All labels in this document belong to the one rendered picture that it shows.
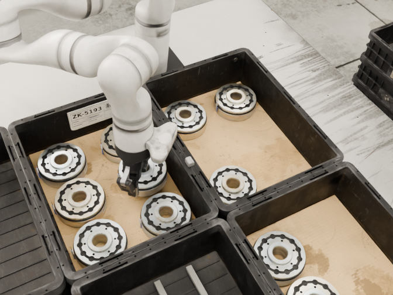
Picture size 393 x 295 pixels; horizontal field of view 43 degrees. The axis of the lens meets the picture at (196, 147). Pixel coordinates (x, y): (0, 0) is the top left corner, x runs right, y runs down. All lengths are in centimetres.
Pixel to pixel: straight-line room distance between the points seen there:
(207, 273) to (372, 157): 62
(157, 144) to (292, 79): 75
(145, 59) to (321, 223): 52
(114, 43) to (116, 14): 213
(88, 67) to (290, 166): 54
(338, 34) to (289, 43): 131
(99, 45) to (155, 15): 44
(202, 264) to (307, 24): 218
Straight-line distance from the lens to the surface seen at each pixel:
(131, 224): 103
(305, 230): 106
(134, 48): 79
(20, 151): 107
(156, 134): 90
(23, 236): 106
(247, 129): 120
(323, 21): 304
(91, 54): 83
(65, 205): 104
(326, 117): 146
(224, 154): 114
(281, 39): 169
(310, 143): 113
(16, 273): 103
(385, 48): 196
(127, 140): 88
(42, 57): 89
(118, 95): 78
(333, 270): 103
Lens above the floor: 172
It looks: 51 degrees down
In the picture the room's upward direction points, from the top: 4 degrees clockwise
